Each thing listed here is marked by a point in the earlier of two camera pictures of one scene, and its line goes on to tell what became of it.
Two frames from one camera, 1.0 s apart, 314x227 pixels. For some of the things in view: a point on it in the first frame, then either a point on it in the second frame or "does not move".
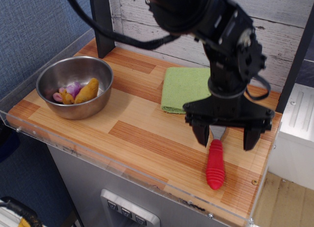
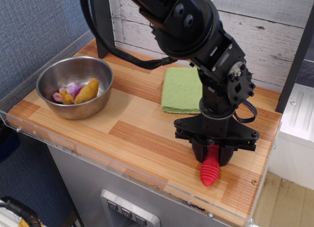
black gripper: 241,110 -> 216,127
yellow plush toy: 88,92 does not move
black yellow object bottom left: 30,218 does not move
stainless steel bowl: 61,72 does not move
